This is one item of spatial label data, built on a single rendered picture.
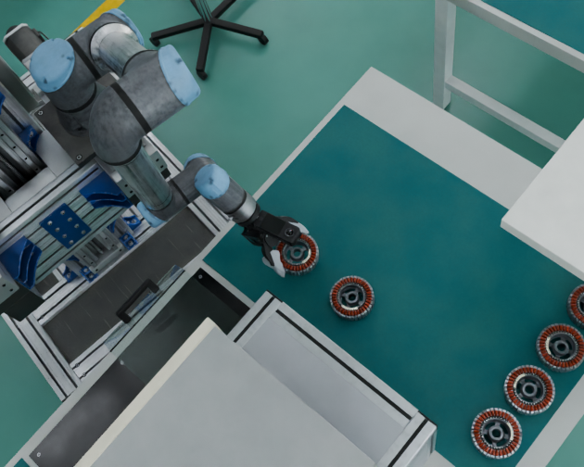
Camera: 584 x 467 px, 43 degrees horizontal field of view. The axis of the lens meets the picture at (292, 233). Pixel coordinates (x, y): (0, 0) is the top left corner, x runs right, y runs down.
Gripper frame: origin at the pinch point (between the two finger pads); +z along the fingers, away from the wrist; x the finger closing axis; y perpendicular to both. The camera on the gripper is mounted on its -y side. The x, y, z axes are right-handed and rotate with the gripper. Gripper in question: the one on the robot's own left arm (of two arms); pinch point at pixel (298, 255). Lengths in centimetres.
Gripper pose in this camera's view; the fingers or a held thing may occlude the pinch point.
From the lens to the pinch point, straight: 189.9
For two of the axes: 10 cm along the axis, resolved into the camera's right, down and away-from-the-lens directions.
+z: 5.7, 5.3, 6.3
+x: -4.7, 8.4, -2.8
